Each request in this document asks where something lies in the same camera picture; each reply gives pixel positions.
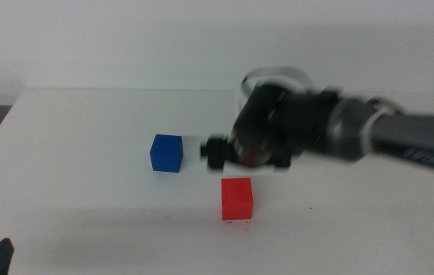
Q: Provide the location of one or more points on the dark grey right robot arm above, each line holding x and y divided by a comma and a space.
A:
404, 133

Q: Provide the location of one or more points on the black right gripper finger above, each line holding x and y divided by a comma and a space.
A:
214, 153
282, 160

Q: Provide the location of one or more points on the blue cube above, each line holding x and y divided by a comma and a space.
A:
166, 154

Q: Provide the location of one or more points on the red cube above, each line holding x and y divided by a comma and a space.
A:
237, 200

